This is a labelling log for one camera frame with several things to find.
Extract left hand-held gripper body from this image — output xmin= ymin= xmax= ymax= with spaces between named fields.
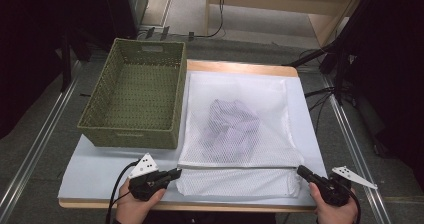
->
xmin=128 ymin=152 xmax=166 ymax=202

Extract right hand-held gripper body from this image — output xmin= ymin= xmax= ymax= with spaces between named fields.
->
xmin=314 ymin=165 xmax=378 ymax=207

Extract white mesh laundry bag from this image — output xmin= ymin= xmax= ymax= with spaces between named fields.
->
xmin=175 ymin=72 xmax=305 ymax=198

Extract lavender garment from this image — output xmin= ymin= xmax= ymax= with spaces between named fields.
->
xmin=201 ymin=98 xmax=261 ymax=163

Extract green woven basket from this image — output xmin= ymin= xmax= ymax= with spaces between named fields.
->
xmin=77 ymin=38 xmax=187 ymax=150

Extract person's right hand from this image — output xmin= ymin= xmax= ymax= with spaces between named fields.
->
xmin=308 ymin=182 xmax=359 ymax=224

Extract person's left hand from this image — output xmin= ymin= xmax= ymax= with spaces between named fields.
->
xmin=114 ymin=178 xmax=167 ymax=224

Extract black metal stand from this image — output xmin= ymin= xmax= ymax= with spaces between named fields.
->
xmin=283 ymin=38 xmax=355 ymax=106
xmin=59 ymin=28 xmax=92 ymax=93

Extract black cabinet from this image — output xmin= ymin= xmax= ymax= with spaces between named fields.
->
xmin=103 ymin=0 xmax=149 ymax=42

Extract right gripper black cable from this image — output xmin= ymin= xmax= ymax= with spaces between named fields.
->
xmin=346 ymin=186 xmax=363 ymax=224

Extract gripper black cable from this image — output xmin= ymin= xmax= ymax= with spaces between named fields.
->
xmin=346 ymin=186 xmax=363 ymax=224
xmin=105 ymin=160 xmax=139 ymax=224

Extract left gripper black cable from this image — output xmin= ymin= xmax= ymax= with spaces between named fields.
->
xmin=105 ymin=160 xmax=139 ymax=224

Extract metal floor rail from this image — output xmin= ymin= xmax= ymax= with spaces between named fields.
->
xmin=321 ymin=73 xmax=391 ymax=224
xmin=0 ymin=60 xmax=82 ymax=215

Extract black floor cables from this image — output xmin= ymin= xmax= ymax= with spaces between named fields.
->
xmin=304 ymin=85 xmax=337 ymax=127

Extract hanging black cable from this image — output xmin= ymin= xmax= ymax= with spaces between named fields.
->
xmin=191 ymin=0 xmax=228 ymax=40

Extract wooden frame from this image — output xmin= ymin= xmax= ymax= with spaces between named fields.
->
xmin=204 ymin=0 xmax=368 ymax=48

